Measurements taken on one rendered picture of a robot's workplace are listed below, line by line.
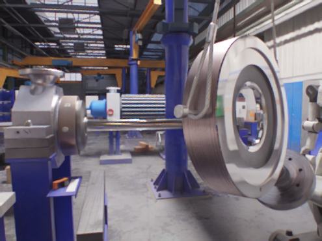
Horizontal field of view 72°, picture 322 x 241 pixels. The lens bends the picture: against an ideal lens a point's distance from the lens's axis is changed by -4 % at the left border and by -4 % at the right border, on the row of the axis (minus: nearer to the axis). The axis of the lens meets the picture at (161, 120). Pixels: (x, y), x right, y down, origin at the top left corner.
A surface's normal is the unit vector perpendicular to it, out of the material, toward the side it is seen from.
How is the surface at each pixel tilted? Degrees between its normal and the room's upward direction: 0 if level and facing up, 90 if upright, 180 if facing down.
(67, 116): 70
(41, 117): 90
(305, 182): 50
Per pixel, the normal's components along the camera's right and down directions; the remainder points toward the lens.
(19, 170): 0.22, 0.07
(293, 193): -0.59, -0.62
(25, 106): 0.16, -0.66
